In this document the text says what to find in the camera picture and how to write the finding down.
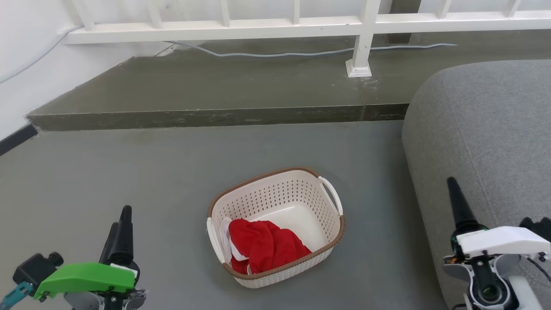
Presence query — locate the red and white garment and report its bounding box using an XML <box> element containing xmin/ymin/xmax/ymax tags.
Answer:
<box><xmin>220</xmin><ymin>217</ymin><xmax>313</xmax><ymax>276</ymax></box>

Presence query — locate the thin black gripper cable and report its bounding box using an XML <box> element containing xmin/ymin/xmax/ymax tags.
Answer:
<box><xmin>526</xmin><ymin>256</ymin><xmax>551</xmax><ymax>285</ymax></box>

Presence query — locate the grey floor cable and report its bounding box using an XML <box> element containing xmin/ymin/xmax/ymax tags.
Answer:
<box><xmin>166</xmin><ymin>40</ymin><xmax>458</xmax><ymax>58</ymax></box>

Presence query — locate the white wall cable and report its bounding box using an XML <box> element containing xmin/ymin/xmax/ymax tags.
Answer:
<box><xmin>0</xmin><ymin>25</ymin><xmax>83</xmax><ymax>85</ymax></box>

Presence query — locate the white metal railing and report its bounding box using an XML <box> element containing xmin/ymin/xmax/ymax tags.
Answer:
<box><xmin>65</xmin><ymin>0</ymin><xmax>551</xmax><ymax>78</ymax></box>

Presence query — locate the grey fabric sofa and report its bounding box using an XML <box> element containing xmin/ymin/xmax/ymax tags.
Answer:
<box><xmin>401</xmin><ymin>59</ymin><xmax>551</xmax><ymax>310</ymax></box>

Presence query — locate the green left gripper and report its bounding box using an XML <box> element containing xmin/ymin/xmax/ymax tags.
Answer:
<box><xmin>34</xmin><ymin>205</ymin><xmax>147</xmax><ymax>310</ymax></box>

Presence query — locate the black baseboard strip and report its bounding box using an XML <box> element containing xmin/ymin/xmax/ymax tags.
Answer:
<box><xmin>0</xmin><ymin>124</ymin><xmax>39</xmax><ymax>157</ymax></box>

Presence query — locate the teal cable connector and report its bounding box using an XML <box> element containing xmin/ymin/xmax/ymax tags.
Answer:
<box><xmin>0</xmin><ymin>282</ymin><xmax>34</xmax><ymax>310</ymax></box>

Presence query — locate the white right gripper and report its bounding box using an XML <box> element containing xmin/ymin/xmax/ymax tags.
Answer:
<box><xmin>443</xmin><ymin>176</ymin><xmax>551</xmax><ymax>281</ymax></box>

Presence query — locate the raised concrete step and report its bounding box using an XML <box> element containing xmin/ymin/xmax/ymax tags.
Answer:
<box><xmin>26</xmin><ymin>31</ymin><xmax>551</xmax><ymax>132</ymax></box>

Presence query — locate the cream perforated laundry basket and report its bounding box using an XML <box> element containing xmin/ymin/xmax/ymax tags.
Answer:
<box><xmin>207</xmin><ymin>167</ymin><xmax>346</xmax><ymax>289</ymax></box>

